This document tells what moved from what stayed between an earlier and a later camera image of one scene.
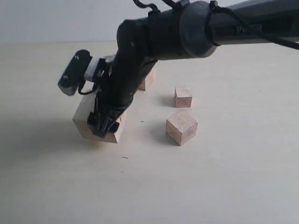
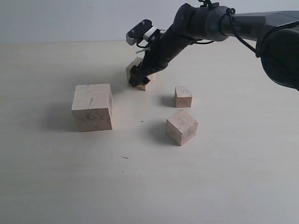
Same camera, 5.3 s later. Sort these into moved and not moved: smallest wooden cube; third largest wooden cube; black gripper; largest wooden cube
Moved: largest wooden cube; black gripper
Not moved: third largest wooden cube; smallest wooden cube
